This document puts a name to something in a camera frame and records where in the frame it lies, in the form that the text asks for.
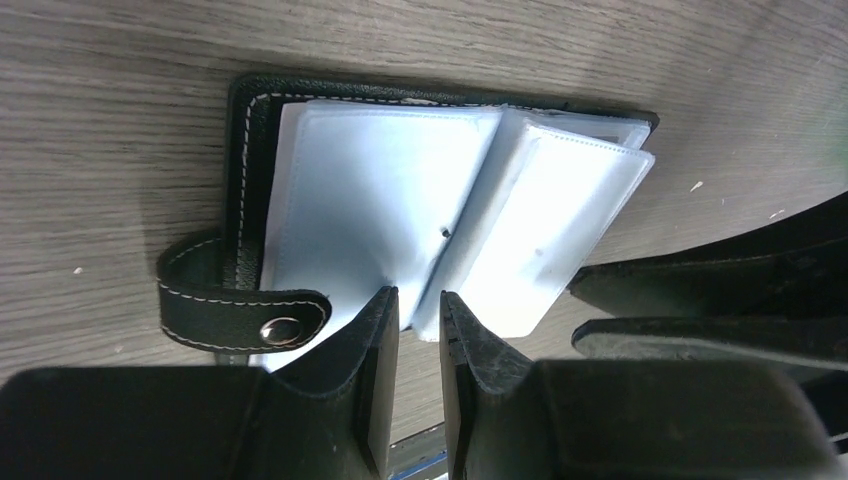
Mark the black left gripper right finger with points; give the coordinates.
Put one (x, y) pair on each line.
(509, 417)

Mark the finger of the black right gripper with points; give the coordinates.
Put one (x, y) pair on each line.
(807, 350)
(796, 267)

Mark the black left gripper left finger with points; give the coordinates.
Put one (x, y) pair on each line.
(326, 415)

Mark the black card holder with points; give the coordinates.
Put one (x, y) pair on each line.
(335, 190)

